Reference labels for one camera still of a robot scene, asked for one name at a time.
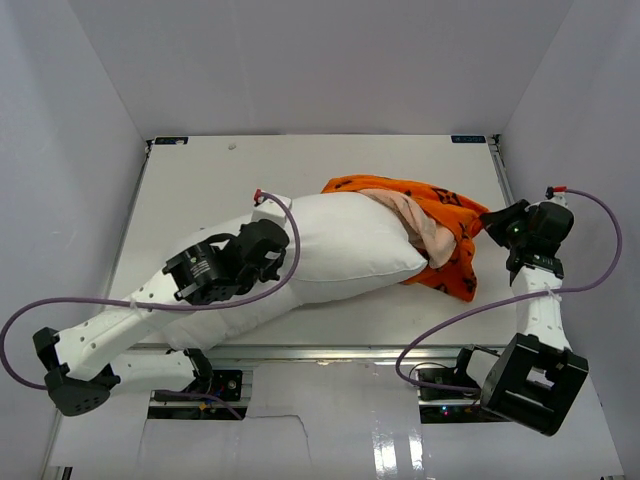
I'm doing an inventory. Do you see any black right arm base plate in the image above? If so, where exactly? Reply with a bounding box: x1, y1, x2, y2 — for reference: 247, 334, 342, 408
409, 345, 500, 406

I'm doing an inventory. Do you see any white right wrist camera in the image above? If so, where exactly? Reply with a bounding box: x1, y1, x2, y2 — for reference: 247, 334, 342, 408
545, 186, 569, 209

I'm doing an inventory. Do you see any white pillow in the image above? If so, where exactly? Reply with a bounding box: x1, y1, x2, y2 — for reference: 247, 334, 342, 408
160, 193, 427, 350

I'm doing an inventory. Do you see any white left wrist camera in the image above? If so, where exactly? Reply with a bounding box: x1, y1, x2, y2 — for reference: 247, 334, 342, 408
251, 189, 287, 228

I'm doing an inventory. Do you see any orange patterned pillowcase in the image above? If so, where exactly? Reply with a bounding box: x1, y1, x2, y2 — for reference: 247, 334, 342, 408
322, 175, 489, 302

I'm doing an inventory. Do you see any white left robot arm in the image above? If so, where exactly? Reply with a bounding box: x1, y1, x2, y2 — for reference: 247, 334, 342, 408
33, 219, 300, 417

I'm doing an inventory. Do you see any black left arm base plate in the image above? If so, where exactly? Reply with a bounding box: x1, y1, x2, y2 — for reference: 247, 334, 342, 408
149, 368, 244, 407

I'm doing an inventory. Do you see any aluminium table frame rail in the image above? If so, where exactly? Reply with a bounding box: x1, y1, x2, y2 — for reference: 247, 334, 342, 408
42, 133, 559, 480

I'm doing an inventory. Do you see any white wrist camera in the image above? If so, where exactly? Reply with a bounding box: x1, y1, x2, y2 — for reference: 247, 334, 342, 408
545, 186, 569, 209
251, 189, 287, 228

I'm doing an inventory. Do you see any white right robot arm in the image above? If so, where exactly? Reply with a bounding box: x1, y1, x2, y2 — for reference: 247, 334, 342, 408
451, 193, 588, 436

